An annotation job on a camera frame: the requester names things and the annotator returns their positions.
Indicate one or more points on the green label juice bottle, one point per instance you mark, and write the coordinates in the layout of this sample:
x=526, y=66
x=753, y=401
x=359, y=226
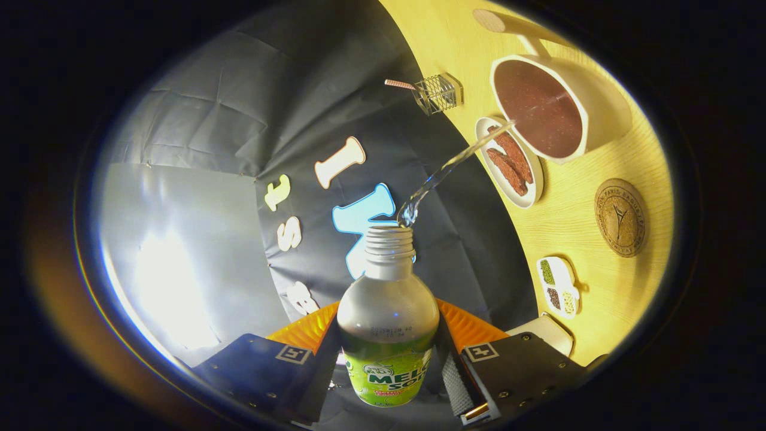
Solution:
x=388, y=311

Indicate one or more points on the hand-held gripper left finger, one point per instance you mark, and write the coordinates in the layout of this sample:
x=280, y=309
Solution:
x=320, y=377

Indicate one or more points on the black backdrop cloth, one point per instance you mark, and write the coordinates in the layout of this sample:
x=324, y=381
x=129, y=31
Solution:
x=467, y=251

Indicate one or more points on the pink striped straw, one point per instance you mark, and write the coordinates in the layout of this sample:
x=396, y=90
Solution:
x=400, y=84

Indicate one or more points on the brown meat piece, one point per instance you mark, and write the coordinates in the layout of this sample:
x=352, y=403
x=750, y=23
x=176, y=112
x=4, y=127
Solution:
x=519, y=157
x=507, y=172

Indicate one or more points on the white divided bean dish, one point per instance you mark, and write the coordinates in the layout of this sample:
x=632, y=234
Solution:
x=562, y=281

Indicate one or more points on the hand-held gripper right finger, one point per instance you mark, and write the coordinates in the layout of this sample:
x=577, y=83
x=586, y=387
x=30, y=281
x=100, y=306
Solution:
x=458, y=377

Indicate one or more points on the wooden table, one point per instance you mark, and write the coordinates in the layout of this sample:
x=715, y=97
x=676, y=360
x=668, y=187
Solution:
x=574, y=227

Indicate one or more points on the round cork coaster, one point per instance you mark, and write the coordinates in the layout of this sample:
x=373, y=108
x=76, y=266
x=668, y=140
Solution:
x=621, y=218

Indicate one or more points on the white oval plate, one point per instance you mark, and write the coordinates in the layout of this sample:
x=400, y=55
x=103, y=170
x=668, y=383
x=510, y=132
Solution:
x=529, y=200

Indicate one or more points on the clear juice stream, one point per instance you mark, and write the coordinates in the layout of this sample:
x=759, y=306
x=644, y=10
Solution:
x=446, y=170

